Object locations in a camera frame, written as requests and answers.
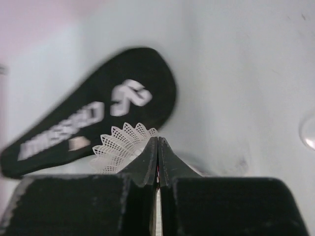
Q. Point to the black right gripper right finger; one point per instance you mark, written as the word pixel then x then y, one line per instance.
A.
pixel 192 205

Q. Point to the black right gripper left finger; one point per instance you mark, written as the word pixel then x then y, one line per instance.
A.
pixel 121 204

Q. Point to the white shuttlecock red band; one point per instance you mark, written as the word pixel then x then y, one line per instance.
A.
pixel 120 148

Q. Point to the black Crossway racket bag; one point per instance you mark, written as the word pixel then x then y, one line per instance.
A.
pixel 134 86

